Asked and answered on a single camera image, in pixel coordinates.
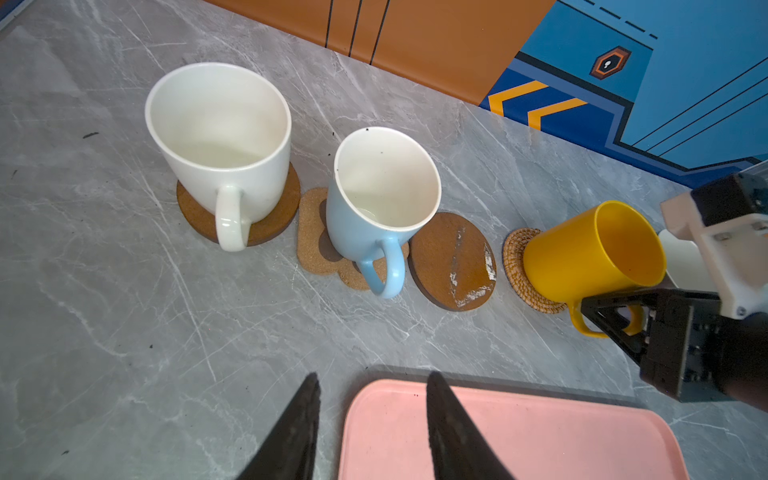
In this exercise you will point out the paw print cork coaster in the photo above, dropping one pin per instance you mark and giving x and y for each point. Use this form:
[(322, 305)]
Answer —
[(315, 246)]

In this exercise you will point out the woven rattan coaster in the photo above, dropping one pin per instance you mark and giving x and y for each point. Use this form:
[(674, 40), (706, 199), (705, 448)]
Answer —
[(512, 256)]

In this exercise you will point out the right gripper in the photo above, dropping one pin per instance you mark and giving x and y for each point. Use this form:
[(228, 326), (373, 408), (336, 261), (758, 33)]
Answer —
[(684, 347)]

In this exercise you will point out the glossy dark brown coaster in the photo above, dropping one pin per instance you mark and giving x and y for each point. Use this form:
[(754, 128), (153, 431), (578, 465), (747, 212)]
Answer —
[(452, 263)]

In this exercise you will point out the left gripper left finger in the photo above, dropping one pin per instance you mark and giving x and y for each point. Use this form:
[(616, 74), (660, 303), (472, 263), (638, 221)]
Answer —
[(289, 450)]

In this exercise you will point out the pink tray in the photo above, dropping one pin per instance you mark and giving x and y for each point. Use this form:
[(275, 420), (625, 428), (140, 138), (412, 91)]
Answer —
[(386, 436)]

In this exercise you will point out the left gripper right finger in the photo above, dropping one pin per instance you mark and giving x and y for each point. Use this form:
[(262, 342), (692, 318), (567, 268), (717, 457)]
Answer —
[(458, 449)]

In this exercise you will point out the yellow mug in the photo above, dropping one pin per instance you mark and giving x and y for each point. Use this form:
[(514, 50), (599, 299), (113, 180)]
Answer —
[(609, 248)]

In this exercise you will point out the light blue mug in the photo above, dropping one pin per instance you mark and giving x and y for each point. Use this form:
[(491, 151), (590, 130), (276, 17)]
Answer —
[(385, 188)]

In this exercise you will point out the plain brown wooden coaster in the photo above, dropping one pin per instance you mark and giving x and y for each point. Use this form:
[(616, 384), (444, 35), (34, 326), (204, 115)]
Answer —
[(203, 222)]

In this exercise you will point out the cream mug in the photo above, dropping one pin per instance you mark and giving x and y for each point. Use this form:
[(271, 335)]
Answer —
[(225, 131)]

